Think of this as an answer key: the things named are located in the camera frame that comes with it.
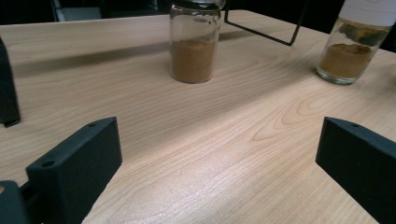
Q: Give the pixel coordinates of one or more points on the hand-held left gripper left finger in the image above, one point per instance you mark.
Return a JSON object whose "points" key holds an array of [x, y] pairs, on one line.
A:
{"points": [[74, 168]]}

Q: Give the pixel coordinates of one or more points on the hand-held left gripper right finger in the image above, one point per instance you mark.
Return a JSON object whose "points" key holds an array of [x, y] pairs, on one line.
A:
{"points": [[361, 168]]}

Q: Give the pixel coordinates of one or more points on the white lid glass spice jar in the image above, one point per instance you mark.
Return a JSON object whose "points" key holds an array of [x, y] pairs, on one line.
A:
{"points": [[345, 59]]}

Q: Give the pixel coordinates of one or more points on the glass jar with plastic wrap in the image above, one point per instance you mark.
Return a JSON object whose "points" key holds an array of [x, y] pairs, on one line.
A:
{"points": [[193, 59]]}

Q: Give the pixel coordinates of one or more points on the black stand leg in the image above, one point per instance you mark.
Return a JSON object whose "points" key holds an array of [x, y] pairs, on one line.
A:
{"points": [[7, 93]]}

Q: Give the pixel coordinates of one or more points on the grey panel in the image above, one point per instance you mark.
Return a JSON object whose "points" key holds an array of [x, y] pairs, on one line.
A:
{"points": [[79, 13]]}

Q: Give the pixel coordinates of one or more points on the thin black metal frame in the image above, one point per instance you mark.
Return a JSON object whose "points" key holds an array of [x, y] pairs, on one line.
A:
{"points": [[258, 33]]}

